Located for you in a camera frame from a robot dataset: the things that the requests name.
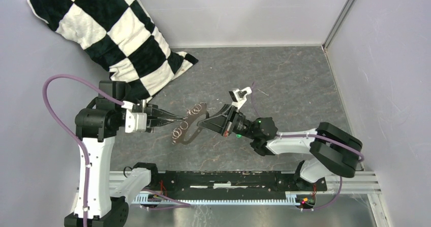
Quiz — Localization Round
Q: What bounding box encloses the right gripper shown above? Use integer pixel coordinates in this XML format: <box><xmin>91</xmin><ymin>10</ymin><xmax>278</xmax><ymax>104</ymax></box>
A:
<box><xmin>197</xmin><ymin>104</ymin><xmax>258</xmax><ymax>141</ymax></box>

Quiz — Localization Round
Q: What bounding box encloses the metal key organizer plate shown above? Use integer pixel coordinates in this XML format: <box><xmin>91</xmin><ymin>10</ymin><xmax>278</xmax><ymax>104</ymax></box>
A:
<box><xmin>171</xmin><ymin>102</ymin><xmax>209</xmax><ymax>145</ymax></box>

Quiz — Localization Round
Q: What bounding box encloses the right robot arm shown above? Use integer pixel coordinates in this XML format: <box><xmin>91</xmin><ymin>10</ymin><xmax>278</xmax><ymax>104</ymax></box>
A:
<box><xmin>197</xmin><ymin>105</ymin><xmax>364</xmax><ymax>190</ymax></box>

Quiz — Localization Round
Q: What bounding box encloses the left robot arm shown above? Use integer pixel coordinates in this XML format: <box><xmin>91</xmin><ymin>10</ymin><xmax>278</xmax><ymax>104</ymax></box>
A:
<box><xmin>64</xmin><ymin>81</ymin><xmax>185</xmax><ymax>226</ymax></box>

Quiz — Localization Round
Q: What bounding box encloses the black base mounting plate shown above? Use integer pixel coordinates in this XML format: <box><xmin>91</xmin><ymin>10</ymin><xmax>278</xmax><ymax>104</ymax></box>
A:
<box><xmin>147</xmin><ymin>171</ymin><xmax>328</xmax><ymax>201</ymax></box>

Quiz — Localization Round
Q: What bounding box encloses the black and white checkered pillow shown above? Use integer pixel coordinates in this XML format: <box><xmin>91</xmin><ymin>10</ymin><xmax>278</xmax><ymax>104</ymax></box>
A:
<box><xmin>27</xmin><ymin>0</ymin><xmax>198</xmax><ymax>101</ymax></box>

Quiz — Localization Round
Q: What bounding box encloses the aluminium corner profile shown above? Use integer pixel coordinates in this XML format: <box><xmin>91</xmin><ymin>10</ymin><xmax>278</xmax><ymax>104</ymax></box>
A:
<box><xmin>322</xmin><ymin>0</ymin><xmax>357</xmax><ymax>53</ymax></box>

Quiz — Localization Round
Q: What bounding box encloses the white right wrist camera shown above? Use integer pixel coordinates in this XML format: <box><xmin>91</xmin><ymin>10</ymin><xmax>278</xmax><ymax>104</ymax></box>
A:
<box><xmin>229</xmin><ymin>87</ymin><xmax>252</xmax><ymax>110</ymax></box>

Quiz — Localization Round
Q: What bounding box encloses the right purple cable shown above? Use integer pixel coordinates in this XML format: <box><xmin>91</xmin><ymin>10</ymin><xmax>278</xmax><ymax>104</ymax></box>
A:
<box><xmin>250</xmin><ymin>81</ymin><xmax>365</xmax><ymax>213</ymax></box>

